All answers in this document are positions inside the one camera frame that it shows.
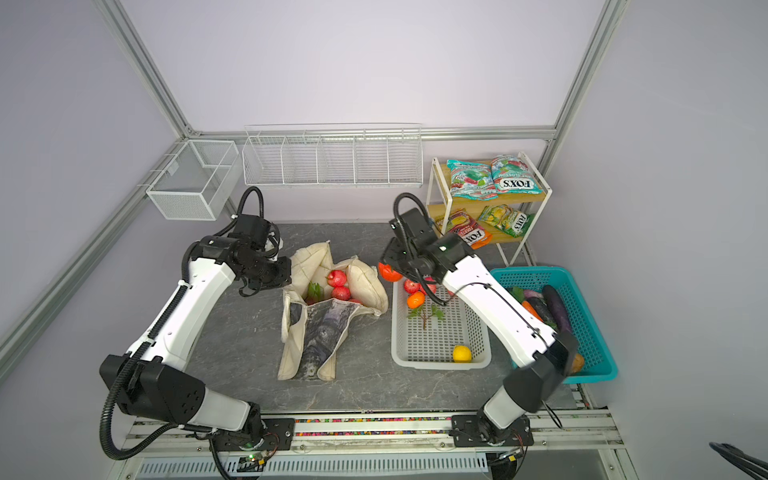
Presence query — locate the yellow lemon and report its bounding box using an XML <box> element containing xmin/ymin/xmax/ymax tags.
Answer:
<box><xmin>452</xmin><ymin>345</ymin><xmax>473</xmax><ymax>363</ymax></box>

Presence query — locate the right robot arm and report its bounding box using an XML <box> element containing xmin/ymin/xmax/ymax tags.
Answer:
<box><xmin>381</xmin><ymin>192</ymin><xmax>579</xmax><ymax>445</ymax></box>

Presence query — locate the orange Fox's candy bag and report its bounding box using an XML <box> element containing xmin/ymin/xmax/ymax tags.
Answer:
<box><xmin>446</xmin><ymin>209</ymin><xmax>492</xmax><ymax>250</ymax></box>

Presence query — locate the white wire two-tier shelf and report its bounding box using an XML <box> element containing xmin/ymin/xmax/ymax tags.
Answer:
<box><xmin>421</xmin><ymin>152</ymin><xmax>554</xmax><ymax>268</ymax></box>

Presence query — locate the white plastic fruit basket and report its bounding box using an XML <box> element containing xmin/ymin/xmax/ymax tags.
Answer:
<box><xmin>391</xmin><ymin>280</ymin><xmax>492</xmax><ymax>370</ymax></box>

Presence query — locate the teal plastic vegetable basket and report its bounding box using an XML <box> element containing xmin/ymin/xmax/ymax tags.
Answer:
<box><xmin>491</xmin><ymin>266</ymin><xmax>618</xmax><ymax>384</ymax></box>

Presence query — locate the red tomato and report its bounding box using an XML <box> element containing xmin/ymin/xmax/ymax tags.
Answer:
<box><xmin>377</xmin><ymin>262</ymin><xmax>403</xmax><ymax>283</ymax></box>

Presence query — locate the brown potato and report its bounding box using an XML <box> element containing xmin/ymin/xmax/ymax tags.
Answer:
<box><xmin>570</xmin><ymin>354</ymin><xmax>585</xmax><ymax>375</ymax></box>

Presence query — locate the purple eggplant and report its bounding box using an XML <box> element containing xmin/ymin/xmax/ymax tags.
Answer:
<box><xmin>542</xmin><ymin>285</ymin><xmax>573</xmax><ymax>333</ymax></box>

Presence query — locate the green Fox's candy bag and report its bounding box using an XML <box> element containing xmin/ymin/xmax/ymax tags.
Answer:
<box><xmin>478</xmin><ymin>205</ymin><xmax>535</xmax><ymax>238</ymax></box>

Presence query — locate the pink green candy bag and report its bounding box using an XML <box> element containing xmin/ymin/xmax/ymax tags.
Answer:
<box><xmin>446</xmin><ymin>159</ymin><xmax>498</xmax><ymax>201</ymax></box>

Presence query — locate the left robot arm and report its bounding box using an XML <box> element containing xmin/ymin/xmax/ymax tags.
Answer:
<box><xmin>99</xmin><ymin>186</ymin><xmax>291</xmax><ymax>461</ymax></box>

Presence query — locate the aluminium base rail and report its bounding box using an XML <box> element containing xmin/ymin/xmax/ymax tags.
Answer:
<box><xmin>110</xmin><ymin>409</ymin><xmax>638</xmax><ymax>479</ymax></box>

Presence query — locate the orange tangerine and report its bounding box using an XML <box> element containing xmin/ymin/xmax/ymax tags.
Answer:
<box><xmin>407</xmin><ymin>291</ymin><xmax>426</xmax><ymax>310</ymax></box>

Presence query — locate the pink dragon fruit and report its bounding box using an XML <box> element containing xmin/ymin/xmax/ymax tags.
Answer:
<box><xmin>305</xmin><ymin>282</ymin><xmax>325</xmax><ymax>305</ymax></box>

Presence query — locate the cream canvas grocery bag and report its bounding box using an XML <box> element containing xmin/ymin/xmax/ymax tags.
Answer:
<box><xmin>277</xmin><ymin>241</ymin><xmax>389</xmax><ymax>381</ymax></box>

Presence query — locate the long white wire wall basket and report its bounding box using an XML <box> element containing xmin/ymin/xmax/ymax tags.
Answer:
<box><xmin>241</xmin><ymin>123</ymin><xmax>424</xmax><ymax>187</ymax></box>

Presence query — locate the small white mesh wall basket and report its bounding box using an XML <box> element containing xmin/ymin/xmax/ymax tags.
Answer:
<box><xmin>147</xmin><ymin>140</ymin><xmax>243</xmax><ymax>221</ymax></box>

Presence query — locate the teal Fox's candy bag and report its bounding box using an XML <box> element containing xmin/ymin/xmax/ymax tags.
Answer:
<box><xmin>491</xmin><ymin>156</ymin><xmax>542</xmax><ymax>195</ymax></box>

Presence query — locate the green leafy twig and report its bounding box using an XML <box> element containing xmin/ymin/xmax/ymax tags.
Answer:
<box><xmin>407</xmin><ymin>305</ymin><xmax>446</xmax><ymax>331</ymax></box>

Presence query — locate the orange carrot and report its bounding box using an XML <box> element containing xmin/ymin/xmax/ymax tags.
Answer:
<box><xmin>522</xmin><ymin>300</ymin><xmax>541</xmax><ymax>321</ymax></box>

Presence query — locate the green bell pepper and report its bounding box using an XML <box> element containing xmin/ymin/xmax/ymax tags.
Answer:
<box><xmin>509</xmin><ymin>286</ymin><xmax>526</xmax><ymax>303</ymax></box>

